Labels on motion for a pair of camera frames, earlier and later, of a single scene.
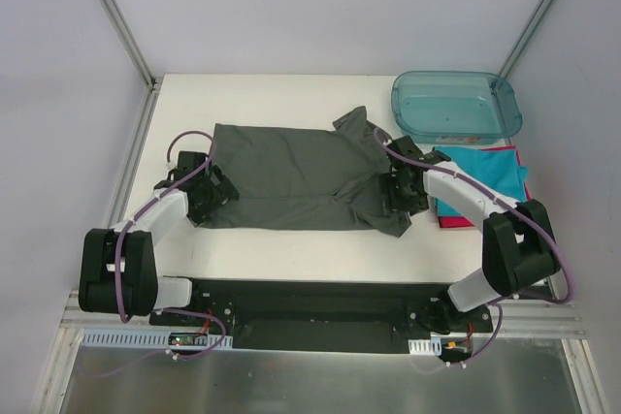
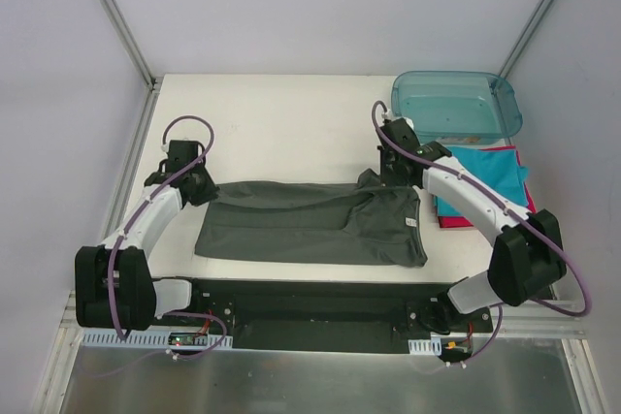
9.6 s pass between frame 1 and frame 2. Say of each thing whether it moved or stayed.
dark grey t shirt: moved
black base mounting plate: stayed
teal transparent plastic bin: stayed
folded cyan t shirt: stayed
